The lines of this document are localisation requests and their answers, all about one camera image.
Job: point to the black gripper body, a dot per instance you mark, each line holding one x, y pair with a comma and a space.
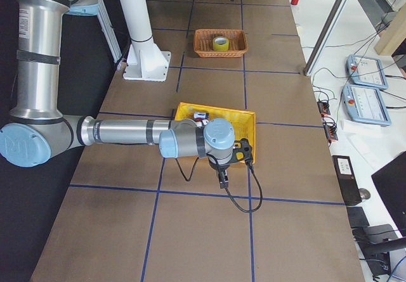
219, 168

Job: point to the yellow tape roll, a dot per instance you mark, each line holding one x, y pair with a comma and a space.
221, 43

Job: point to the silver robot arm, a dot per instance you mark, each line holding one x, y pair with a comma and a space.
38, 131

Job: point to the yellow plastic basket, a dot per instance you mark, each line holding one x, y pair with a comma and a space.
243, 121

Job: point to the brown wicker basket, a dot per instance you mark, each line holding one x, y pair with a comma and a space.
202, 43

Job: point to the black white toy cow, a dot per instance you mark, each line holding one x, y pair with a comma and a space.
202, 123

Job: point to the black box with label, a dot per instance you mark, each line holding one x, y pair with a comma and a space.
346, 179

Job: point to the lower teach pendant tablet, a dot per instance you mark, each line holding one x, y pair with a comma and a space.
365, 105

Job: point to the teach pendant tablet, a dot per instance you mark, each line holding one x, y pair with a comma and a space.
366, 71
365, 105

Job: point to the upper teach pendant tablet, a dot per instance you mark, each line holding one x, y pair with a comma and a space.
366, 71

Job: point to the aluminium frame post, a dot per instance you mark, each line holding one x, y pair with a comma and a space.
331, 21

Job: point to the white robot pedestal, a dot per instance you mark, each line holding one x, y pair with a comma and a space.
145, 60

